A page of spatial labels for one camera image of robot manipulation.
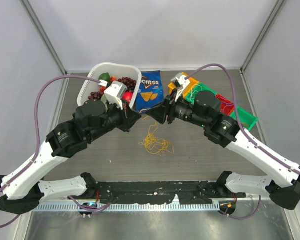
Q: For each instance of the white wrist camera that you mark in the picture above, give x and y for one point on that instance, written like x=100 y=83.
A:
x=114 y=92
x=181 y=82

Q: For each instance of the red plastic bin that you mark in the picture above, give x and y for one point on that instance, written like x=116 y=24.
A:
x=227 y=106

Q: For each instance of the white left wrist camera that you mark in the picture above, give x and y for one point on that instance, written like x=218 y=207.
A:
x=114 y=92

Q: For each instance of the green plastic bin near yellow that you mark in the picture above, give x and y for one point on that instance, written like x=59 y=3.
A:
x=190 y=97

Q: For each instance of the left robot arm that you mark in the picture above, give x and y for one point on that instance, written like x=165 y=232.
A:
x=24 y=189

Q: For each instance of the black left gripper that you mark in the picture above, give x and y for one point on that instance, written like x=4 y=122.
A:
x=129 y=116

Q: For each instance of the white fruit basket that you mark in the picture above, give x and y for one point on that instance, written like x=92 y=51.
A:
x=117 y=70

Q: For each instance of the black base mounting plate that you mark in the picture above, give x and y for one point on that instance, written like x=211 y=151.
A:
x=157 y=192

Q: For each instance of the purple grape bunch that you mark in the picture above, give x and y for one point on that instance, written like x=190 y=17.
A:
x=129 y=83
x=96 y=95

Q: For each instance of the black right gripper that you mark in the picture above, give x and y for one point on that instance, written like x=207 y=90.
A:
x=160 y=112

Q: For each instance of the green plastic bin far right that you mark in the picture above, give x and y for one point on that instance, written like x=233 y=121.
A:
x=247 y=119

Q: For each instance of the white slotted cable duct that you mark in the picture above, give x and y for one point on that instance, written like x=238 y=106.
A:
x=67 y=206

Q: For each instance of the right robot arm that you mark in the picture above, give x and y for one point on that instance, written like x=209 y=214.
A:
x=282 y=180

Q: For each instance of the peaches in basket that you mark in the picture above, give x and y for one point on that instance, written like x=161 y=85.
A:
x=111 y=79

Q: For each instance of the green lime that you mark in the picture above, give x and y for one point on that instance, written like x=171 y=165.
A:
x=105 y=77

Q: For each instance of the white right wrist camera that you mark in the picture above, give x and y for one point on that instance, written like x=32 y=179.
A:
x=181 y=82

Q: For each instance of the lower purple grape bunch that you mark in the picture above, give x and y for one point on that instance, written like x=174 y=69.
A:
x=96 y=95

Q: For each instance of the upper purple grape bunch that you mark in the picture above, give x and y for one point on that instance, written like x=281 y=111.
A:
x=129 y=83

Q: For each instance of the blue Doritos chip bag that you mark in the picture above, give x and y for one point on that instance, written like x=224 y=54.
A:
x=150 y=91

